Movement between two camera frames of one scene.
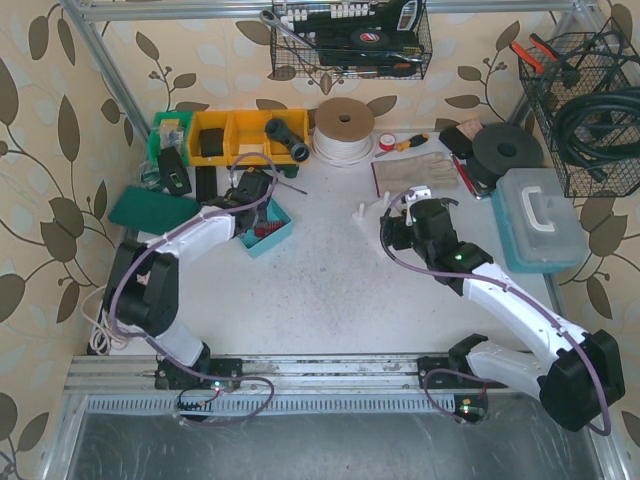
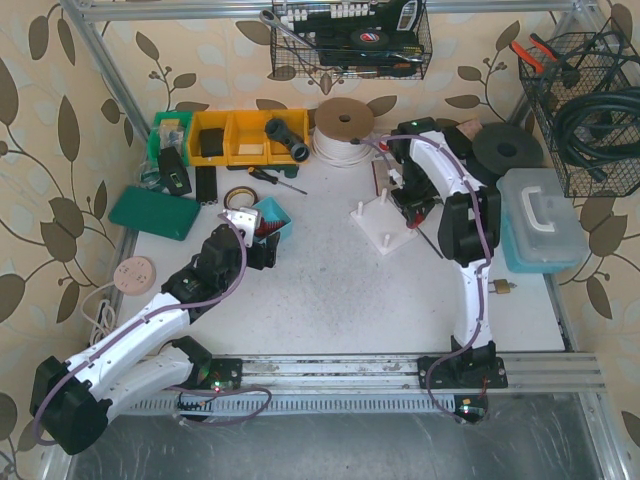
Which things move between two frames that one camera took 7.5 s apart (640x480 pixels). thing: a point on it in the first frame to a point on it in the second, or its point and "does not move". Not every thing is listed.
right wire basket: (585, 96) does not move
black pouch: (457, 142) does not move
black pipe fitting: (276, 129) does not move
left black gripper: (258, 185) to (260, 251)
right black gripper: (431, 208) to (417, 204)
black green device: (173, 173) does not move
